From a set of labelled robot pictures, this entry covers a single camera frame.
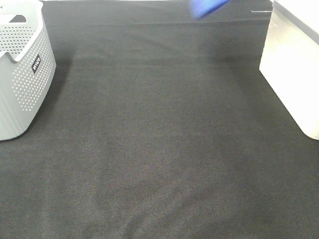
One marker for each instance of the grey perforated plastic basket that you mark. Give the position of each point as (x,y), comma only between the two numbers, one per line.
(27,65)

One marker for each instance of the white plastic storage box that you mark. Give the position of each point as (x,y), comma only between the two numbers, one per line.
(290,60)

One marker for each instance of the blue towel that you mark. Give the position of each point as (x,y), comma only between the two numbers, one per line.
(201,8)

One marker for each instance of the black fabric table cloth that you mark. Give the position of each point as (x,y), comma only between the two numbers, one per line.
(158,126)

